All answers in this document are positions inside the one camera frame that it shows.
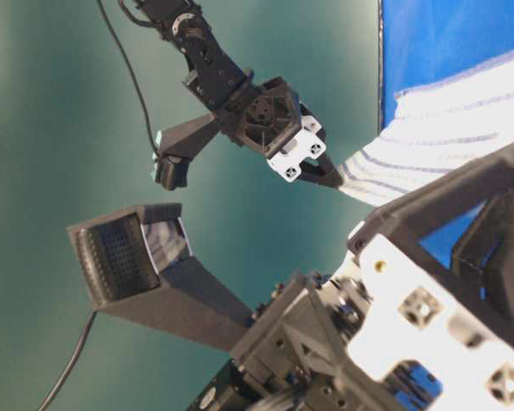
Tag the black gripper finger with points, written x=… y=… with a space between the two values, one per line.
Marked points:
x=488 y=180
x=323 y=173
x=484 y=255

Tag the far gripper body black white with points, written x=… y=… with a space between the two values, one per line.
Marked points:
x=271 y=120

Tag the near gripper body black white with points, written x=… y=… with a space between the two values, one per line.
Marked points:
x=413 y=317

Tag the white blue-striped towel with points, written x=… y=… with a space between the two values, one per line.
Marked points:
x=437 y=127

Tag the far black robot arm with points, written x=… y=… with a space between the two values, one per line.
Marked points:
x=294 y=351

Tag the near black robot arm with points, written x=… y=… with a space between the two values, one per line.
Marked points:
x=227 y=390

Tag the blue table cloth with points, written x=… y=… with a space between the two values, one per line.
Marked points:
x=427 y=41

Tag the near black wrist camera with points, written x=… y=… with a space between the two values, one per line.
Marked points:
x=139 y=265

